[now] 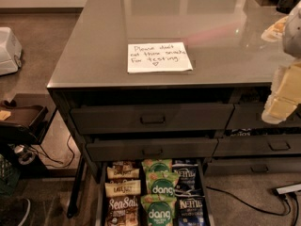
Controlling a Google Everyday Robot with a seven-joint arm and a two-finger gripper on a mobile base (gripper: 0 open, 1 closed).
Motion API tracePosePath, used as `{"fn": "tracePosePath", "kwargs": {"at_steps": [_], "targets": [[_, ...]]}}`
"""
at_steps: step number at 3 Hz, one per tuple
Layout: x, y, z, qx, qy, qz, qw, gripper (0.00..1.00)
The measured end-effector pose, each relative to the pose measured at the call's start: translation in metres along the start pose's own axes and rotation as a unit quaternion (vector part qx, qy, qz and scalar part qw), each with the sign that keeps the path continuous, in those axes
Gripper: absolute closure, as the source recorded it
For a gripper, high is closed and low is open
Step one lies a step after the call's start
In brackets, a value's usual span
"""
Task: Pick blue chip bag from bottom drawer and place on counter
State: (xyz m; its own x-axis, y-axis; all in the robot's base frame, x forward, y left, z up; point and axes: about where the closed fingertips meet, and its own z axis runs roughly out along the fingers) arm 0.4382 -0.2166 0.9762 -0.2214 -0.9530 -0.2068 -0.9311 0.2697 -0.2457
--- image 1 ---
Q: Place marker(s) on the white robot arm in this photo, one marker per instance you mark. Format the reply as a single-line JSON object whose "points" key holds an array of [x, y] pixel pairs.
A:
{"points": [[288, 31]]}

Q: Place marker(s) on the top right drawer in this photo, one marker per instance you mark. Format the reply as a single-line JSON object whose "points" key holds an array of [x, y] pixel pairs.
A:
{"points": [[248, 116]]}

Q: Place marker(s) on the middle right drawer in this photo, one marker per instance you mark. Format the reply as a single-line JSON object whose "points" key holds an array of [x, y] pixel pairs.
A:
{"points": [[258, 145]]}

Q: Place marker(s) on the bottom right drawer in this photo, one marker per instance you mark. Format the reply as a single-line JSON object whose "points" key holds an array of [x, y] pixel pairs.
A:
{"points": [[254, 166]]}

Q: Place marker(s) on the open bottom left drawer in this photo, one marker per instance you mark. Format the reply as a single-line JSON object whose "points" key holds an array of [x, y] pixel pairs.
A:
{"points": [[200, 191]]}

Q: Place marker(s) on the top left drawer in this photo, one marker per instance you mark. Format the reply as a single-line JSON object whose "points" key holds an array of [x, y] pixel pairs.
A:
{"points": [[113, 119]]}

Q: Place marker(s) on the grey metal drawer cabinet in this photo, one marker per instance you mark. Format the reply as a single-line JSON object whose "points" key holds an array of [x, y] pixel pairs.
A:
{"points": [[231, 64]]}

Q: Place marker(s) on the middle left drawer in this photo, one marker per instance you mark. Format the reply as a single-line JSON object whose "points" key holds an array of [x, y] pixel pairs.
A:
{"points": [[163, 148]]}

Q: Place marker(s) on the rear blue Kettle chip bag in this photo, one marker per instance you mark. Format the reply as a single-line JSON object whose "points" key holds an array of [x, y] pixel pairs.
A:
{"points": [[187, 172]]}

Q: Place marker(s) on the blue kettle chip bag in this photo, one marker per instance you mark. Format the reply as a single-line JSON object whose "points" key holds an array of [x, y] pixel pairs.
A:
{"points": [[187, 172], [190, 212]]}

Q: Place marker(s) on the front blue Kettle chip bag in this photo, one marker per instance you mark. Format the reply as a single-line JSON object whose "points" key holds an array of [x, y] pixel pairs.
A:
{"points": [[190, 212]]}

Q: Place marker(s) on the rear green Dang bag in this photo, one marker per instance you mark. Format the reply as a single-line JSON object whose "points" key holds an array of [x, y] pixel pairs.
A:
{"points": [[152, 165]]}

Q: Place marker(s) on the green dang bag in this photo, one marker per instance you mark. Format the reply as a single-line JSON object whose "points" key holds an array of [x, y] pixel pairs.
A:
{"points": [[162, 182], [160, 209], [152, 165]]}

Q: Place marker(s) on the middle green Dang bag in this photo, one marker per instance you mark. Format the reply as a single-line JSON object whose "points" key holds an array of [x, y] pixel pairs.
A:
{"points": [[162, 182]]}

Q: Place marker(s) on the front green Dang bag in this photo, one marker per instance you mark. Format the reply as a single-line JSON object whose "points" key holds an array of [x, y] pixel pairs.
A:
{"points": [[160, 209]]}

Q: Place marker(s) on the rear tan snack bag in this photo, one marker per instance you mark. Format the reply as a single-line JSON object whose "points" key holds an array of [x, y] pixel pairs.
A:
{"points": [[123, 169]]}

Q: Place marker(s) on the tan snack bag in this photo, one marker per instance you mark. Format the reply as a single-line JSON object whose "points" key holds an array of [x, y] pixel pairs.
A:
{"points": [[123, 189], [123, 169]]}

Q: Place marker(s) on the middle tan snack bag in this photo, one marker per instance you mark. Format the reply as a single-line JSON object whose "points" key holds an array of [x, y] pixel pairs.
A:
{"points": [[123, 189]]}

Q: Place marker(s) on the brown Sea Salt snack bag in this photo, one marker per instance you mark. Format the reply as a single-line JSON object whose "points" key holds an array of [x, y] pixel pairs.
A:
{"points": [[122, 211]]}

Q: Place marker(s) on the grey power strip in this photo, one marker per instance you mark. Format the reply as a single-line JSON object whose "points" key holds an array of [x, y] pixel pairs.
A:
{"points": [[286, 189]]}

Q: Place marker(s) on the white handwritten paper note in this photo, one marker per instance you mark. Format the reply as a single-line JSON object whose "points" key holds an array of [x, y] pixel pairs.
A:
{"points": [[158, 57]]}

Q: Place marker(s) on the black tray cart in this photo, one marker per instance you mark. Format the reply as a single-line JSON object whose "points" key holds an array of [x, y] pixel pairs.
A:
{"points": [[21, 123]]}

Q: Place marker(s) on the green plastic crate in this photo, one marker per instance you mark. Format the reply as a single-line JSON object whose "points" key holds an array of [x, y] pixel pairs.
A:
{"points": [[9, 177]]}

